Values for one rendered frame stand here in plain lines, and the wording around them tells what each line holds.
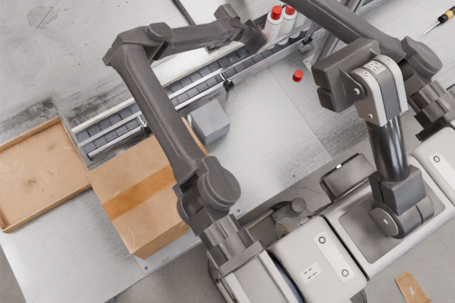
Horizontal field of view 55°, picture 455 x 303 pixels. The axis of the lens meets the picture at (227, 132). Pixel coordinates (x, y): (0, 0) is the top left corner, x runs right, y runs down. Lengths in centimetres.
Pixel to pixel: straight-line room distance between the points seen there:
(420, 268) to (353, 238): 175
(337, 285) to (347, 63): 34
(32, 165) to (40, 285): 38
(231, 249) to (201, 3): 111
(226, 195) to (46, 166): 88
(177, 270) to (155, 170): 114
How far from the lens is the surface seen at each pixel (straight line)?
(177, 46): 106
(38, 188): 152
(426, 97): 94
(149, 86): 87
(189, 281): 223
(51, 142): 155
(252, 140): 149
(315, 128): 154
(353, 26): 90
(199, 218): 77
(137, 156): 117
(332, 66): 59
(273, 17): 144
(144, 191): 114
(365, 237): 76
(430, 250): 253
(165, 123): 83
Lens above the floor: 223
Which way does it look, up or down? 70 degrees down
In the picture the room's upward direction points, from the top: 10 degrees clockwise
